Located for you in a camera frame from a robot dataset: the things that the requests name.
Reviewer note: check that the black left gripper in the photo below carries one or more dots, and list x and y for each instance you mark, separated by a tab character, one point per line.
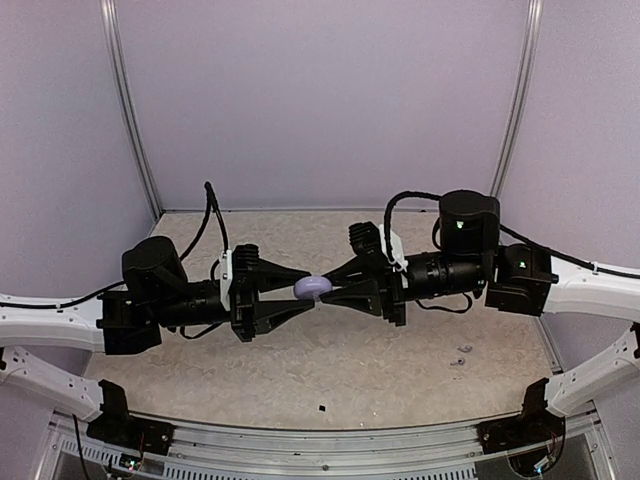
268	314

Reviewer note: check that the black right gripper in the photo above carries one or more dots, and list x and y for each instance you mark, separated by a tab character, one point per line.
377	276

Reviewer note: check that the purple round charging case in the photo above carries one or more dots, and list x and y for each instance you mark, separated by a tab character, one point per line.
311	287

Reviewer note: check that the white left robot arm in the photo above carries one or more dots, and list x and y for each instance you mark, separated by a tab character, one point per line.
157	295

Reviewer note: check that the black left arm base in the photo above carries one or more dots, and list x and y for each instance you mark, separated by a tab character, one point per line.
115	424

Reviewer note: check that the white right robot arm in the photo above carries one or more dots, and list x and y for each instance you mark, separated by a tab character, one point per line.
478	257

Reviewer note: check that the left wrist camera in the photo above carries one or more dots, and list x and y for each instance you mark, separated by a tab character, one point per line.
237	272

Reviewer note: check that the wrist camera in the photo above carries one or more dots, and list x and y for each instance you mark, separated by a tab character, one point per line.
365	240
237	272

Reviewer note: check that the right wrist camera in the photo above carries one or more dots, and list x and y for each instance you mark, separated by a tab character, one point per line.
365	240

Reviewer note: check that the silver front aluminium rail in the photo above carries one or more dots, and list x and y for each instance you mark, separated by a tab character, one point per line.
208	451

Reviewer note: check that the right silver frame post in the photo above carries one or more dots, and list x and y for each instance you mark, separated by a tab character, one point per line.
515	116

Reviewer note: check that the silver frame post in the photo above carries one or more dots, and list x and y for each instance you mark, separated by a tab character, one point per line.
515	116
109	15

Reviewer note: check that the left silver frame post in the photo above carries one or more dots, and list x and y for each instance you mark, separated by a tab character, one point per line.
109	15

